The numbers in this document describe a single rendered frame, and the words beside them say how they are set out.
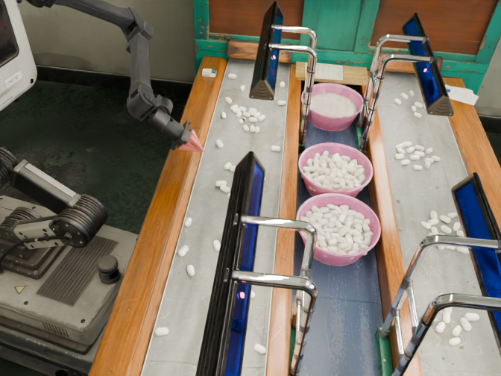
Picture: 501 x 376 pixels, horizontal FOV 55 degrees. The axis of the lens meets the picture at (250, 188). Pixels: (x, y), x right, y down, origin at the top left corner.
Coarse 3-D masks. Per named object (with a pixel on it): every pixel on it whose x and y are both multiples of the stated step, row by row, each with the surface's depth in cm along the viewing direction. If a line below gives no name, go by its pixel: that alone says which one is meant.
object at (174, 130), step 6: (174, 120) 155; (168, 126) 153; (174, 126) 154; (180, 126) 155; (186, 126) 157; (162, 132) 155; (168, 132) 154; (174, 132) 154; (180, 132) 154; (174, 138) 155; (180, 138) 152; (174, 144) 154
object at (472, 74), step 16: (208, 48) 227; (224, 48) 226; (320, 48) 223; (288, 64) 231; (336, 64) 226; (352, 64) 226; (368, 64) 225; (448, 64) 221; (464, 64) 220; (480, 64) 219; (464, 80) 225; (480, 80) 224
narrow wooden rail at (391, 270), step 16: (368, 144) 186; (384, 160) 176; (384, 176) 170; (368, 192) 176; (384, 192) 164; (384, 208) 158; (384, 224) 153; (384, 240) 148; (384, 256) 144; (400, 256) 143; (384, 272) 142; (400, 272) 139; (384, 288) 140; (384, 304) 138; (384, 320) 137; (400, 320) 127; (416, 368) 118
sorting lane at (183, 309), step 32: (224, 96) 208; (224, 128) 191; (224, 160) 176; (192, 192) 163; (224, 192) 164; (192, 224) 153; (192, 256) 143; (256, 256) 144; (192, 288) 135; (256, 288) 136; (160, 320) 127; (192, 320) 128; (256, 320) 128; (160, 352) 121; (192, 352) 121; (256, 352) 122
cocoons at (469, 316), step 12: (408, 144) 186; (396, 156) 180; (420, 156) 182; (432, 156) 181; (420, 168) 176; (432, 216) 158; (444, 216) 157; (432, 228) 154; (444, 228) 154; (456, 228) 154; (468, 252) 147; (444, 312) 131; (444, 324) 128; (468, 324) 128
